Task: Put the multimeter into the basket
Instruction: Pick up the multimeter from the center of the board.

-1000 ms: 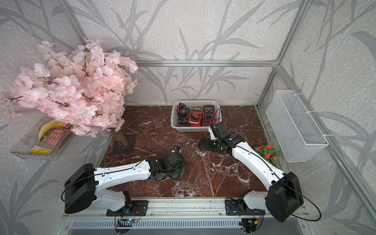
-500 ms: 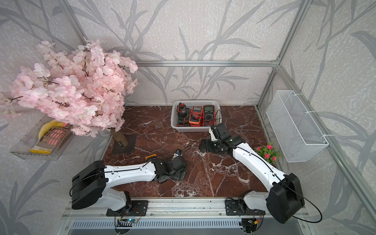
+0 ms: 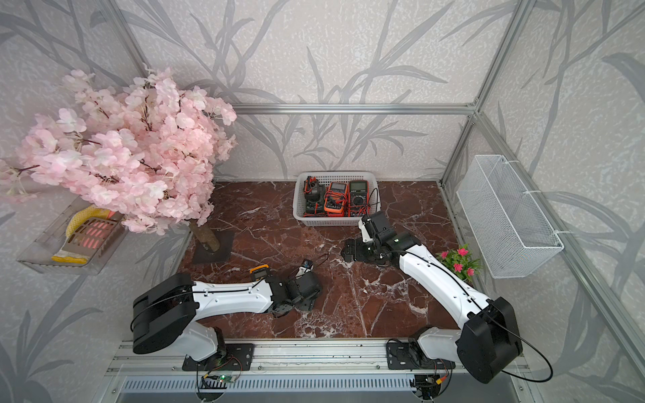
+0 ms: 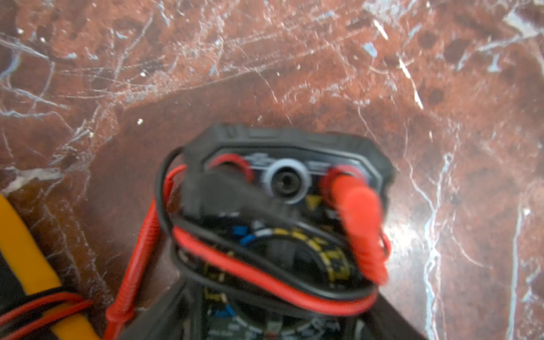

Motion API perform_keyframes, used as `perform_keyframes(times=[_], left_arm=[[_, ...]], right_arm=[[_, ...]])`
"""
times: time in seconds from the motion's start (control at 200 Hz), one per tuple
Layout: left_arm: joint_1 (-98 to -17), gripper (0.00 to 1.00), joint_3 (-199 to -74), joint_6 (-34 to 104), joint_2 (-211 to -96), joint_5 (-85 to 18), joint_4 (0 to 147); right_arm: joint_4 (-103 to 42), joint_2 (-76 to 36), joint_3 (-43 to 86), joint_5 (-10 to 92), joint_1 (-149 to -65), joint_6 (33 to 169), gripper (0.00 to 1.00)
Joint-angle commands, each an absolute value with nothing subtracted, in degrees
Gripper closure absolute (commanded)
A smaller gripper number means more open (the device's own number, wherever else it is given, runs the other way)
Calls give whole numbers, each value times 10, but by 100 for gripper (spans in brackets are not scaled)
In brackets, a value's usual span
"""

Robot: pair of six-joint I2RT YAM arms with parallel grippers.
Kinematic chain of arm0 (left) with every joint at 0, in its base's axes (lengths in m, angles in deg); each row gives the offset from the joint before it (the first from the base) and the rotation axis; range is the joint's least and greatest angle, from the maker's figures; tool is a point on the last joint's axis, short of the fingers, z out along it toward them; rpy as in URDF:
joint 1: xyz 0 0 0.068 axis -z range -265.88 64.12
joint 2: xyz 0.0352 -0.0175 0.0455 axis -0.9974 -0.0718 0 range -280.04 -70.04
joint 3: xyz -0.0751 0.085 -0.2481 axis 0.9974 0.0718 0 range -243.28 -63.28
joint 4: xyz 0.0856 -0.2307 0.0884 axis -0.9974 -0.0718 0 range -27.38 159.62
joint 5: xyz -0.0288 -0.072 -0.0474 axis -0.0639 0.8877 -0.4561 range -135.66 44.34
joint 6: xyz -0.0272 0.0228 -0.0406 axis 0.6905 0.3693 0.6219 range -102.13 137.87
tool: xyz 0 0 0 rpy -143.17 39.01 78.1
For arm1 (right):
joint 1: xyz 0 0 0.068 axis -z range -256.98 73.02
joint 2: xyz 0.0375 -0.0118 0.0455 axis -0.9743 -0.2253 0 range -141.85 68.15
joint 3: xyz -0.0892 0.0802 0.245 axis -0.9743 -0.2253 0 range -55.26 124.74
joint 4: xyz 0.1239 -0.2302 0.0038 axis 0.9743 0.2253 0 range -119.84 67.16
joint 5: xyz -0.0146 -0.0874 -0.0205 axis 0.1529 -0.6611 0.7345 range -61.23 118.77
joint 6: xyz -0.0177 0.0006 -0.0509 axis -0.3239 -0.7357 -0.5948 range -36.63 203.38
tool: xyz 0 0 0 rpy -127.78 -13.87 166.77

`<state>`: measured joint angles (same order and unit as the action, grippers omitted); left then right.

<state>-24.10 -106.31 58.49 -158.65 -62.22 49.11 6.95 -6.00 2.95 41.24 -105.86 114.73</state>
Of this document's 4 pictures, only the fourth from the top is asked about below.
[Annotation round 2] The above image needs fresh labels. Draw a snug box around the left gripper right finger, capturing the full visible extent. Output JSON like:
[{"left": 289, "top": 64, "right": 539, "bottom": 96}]
[{"left": 361, "top": 294, "right": 425, "bottom": 340}]

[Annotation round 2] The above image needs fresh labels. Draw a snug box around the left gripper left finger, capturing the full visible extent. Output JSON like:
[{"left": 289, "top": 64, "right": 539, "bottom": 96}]
[{"left": 123, "top": 282, "right": 189, "bottom": 340}]

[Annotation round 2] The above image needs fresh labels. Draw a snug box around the small yellow multimeter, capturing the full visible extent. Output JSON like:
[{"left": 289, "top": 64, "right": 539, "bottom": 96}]
[{"left": 1, "top": 197, "right": 100, "bottom": 339}]

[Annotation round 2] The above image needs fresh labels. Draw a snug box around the small dark grey multimeter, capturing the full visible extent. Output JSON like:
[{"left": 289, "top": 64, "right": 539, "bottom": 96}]
[{"left": 104, "top": 124, "right": 395, "bottom": 339}]

